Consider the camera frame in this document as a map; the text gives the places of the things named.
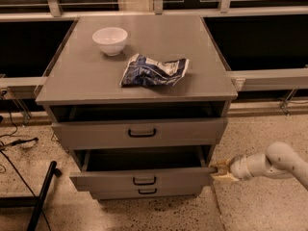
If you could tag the grey top drawer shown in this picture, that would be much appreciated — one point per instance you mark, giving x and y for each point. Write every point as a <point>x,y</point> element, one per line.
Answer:
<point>139,133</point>

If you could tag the metal rail bracket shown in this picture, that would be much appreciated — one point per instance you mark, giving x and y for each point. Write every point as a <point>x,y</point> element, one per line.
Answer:
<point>286,100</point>

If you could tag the grey drawer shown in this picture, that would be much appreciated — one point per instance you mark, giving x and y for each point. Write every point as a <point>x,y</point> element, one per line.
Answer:
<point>145,169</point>
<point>139,133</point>
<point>144,193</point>

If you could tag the black metal stand leg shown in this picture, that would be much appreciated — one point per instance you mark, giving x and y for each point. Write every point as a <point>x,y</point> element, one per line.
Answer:
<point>35,201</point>

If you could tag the grey drawer cabinet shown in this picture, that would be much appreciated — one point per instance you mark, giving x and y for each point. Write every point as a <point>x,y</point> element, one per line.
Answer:
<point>84,84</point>

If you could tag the white ceramic bowl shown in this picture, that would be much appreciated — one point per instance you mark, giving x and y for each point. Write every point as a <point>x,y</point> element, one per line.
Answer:
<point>111,40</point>

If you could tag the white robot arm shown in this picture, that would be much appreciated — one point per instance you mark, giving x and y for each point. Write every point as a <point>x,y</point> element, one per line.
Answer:
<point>279,161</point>

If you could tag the crumpled blue white bag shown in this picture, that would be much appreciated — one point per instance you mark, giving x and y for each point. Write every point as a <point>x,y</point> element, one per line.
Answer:
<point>145,72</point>

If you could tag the grey bottom drawer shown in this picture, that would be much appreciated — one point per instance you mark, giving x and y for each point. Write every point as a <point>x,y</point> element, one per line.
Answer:
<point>144,193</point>

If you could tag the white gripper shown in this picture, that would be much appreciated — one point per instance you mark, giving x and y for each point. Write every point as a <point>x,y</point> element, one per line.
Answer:
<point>238,167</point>

